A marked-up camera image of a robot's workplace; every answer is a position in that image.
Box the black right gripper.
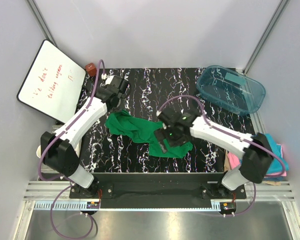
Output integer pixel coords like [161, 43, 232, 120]
[154, 124, 191, 154]

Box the green t-shirt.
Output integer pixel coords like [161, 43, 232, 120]
[105, 110, 193, 159]

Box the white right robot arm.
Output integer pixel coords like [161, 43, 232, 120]
[154, 108, 274, 199]

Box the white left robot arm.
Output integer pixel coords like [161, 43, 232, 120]
[38, 75, 131, 198]

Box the small red-brown box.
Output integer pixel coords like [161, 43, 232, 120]
[85, 62, 98, 77]

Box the white whiteboard with red writing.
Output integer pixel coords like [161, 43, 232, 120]
[16, 40, 86, 123]

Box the folded tan t-shirt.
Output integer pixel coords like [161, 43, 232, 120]
[224, 153, 285, 186]

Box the folded pink t-shirt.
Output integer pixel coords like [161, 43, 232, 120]
[227, 152, 287, 178]

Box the clear blue plastic bin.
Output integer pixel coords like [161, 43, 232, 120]
[196, 65, 266, 116]

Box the yellow-green mug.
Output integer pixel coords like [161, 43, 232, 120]
[36, 145, 42, 158]

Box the folded blue t-shirt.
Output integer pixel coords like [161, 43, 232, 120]
[265, 133, 289, 177]

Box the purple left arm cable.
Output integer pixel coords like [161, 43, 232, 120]
[36, 58, 108, 237]

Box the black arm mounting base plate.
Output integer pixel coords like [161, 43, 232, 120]
[69, 173, 247, 211]

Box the aluminium frame rail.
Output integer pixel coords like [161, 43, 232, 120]
[24, 181, 294, 201]

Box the white slotted cable duct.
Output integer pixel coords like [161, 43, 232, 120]
[34, 200, 100, 211]

